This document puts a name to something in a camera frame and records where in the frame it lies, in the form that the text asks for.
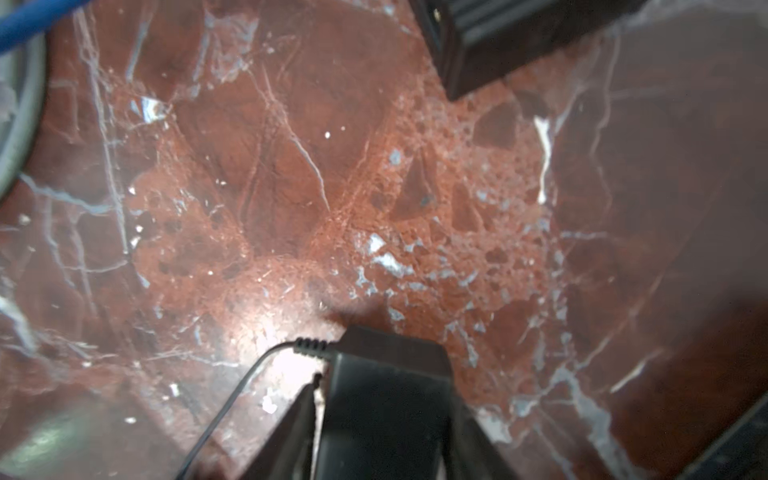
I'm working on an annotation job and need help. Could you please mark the grey ethernet cable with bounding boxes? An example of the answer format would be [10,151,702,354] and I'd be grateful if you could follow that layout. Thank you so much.
[0,29,49,199]

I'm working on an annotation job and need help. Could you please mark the black ribbed network switch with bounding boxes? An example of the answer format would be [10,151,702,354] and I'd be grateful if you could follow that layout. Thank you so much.
[409,0,643,101]

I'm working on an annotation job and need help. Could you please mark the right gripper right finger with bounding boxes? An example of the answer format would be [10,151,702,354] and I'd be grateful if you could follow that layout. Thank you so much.
[442,395,519,480]

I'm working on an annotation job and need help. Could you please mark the blue ethernet cable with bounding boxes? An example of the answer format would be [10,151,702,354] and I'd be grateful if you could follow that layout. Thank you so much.
[0,0,91,55]

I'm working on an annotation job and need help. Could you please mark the black power adapter with cord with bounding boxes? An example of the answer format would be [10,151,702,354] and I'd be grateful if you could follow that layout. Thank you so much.
[177,326,454,479]

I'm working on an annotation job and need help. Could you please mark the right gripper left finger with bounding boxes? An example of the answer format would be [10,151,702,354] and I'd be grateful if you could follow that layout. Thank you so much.
[240,373,322,480]

